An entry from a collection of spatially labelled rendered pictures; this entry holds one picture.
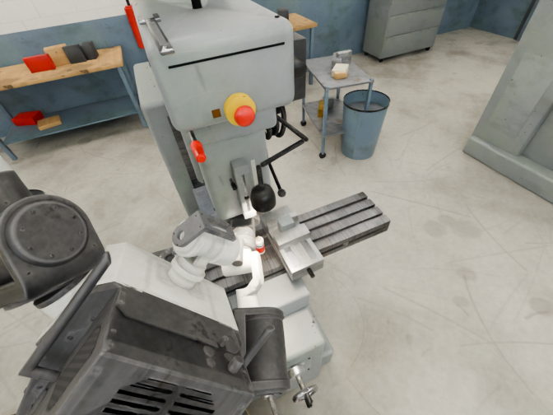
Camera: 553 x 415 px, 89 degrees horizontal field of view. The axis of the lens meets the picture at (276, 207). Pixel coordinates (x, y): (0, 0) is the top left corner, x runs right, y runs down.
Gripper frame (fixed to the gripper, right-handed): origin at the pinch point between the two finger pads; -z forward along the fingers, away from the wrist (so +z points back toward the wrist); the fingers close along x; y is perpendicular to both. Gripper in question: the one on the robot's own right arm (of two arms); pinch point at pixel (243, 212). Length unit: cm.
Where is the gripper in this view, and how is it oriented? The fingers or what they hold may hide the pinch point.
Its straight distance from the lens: 108.0
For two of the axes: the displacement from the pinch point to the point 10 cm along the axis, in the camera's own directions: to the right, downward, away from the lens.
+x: -10.0, 1.0, 0.0
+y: 0.7, 6.9, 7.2
